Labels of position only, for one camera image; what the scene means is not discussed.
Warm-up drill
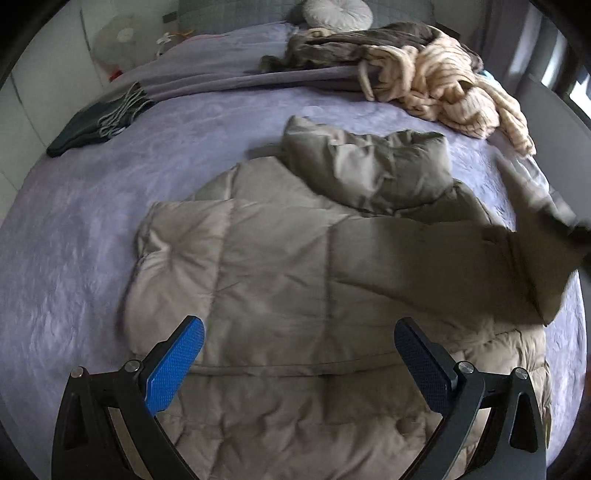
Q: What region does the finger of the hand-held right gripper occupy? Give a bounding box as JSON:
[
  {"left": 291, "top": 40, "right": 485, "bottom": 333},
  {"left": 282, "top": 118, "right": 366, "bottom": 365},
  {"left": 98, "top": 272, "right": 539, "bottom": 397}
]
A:
[{"left": 567, "top": 217, "right": 591, "bottom": 261}]

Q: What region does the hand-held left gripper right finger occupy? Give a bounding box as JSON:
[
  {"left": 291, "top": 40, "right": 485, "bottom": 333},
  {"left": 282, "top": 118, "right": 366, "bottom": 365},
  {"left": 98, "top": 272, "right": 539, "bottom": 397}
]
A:
[{"left": 394, "top": 318, "right": 548, "bottom": 480}]

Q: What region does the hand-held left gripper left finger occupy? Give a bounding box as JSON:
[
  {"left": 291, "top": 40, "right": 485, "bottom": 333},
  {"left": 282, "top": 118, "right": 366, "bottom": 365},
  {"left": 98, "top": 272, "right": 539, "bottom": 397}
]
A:
[{"left": 52, "top": 315, "right": 206, "bottom": 480}]

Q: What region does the khaki puffer jacket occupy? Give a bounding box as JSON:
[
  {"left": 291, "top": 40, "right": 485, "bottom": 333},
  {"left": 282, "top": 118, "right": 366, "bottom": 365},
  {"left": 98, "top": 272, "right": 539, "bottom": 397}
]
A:
[{"left": 124, "top": 115, "right": 583, "bottom": 480}]

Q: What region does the grey cloth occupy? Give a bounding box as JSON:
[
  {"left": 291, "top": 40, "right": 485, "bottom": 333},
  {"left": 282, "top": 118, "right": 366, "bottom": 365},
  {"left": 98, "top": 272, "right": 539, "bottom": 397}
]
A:
[{"left": 517, "top": 154, "right": 557, "bottom": 197}]

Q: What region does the window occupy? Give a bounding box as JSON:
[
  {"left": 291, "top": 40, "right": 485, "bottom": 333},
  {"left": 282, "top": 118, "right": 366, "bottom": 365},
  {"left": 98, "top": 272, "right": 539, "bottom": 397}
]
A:
[{"left": 551, "top": 28, "right": 591, "bottom": 112}]

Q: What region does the purple bed blanket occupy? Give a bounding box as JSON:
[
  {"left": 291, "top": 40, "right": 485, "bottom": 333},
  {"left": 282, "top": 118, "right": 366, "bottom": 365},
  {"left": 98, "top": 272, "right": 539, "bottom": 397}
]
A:
[{"left": 0, "top": 21, "right": 587, "bottom": 480}]

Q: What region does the cream striped knit blanket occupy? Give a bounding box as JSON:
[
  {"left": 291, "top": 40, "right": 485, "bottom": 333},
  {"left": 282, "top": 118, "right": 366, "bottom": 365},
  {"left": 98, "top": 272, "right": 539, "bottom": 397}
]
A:
[{"left": 302, "top": 28, "right": 537, "bottom": 156}]

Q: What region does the dark green folded cloth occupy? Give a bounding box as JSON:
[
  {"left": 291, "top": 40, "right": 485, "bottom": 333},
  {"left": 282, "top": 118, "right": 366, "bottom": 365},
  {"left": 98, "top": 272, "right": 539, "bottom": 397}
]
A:
[{"left": 46, "top": 99, "right": 139, "bottom": 158}]

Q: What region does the bundle of grey hangers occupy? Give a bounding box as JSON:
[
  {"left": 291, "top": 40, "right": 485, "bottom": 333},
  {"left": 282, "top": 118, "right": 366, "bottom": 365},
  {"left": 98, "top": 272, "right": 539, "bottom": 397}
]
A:
[{"left": 98, "top": 82, "right": 156, "bottom": 140}]

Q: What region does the grey-brown fuzzy blanket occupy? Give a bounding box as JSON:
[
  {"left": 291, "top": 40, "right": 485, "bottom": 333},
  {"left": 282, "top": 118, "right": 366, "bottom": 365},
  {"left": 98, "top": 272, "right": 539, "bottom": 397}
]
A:
[{"left": 261, "top": 22, "right": 445, "bottom": 75}]

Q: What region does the white electric fan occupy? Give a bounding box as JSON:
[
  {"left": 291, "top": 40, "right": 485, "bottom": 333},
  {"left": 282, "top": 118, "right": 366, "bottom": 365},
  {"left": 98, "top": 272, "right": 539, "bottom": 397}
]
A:
[{"left": 92, "top": 16, "right": 151, "bottom": 77}]

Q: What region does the round grey cushion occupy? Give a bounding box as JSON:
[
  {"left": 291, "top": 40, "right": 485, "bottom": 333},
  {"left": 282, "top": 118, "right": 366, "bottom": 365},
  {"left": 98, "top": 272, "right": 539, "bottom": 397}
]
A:
[{"left": 302, "top": 0, "right": 373, "bottom": 29}]

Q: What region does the grey quilted pillow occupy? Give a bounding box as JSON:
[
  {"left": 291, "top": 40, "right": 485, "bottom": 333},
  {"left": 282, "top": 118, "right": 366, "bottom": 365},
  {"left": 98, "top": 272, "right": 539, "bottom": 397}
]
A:
[{"left": 177, "top": 0, "right": 435, "bottom": 36}]

